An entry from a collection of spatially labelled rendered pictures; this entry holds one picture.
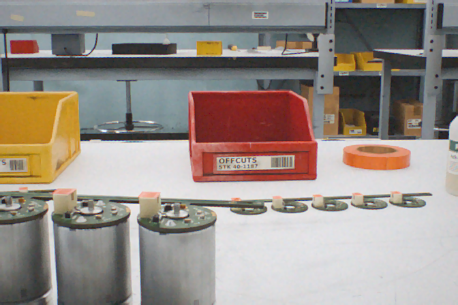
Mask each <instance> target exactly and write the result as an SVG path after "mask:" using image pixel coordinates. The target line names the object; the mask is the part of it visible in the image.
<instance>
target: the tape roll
mask: <svg viewBox="0 0 458 305"><path fill-rule="evenodd" d="M410 161H411V151H410V150H408V149H407V148H403V147H400V146H392V145H386V144H355V145H350V146H345V147H343V159H342V162H343V163H344V164H346V165H349V166H352V167H357V168H363V169H368V170H398V169H402V168H405V167H409V166H410Z"/></svg>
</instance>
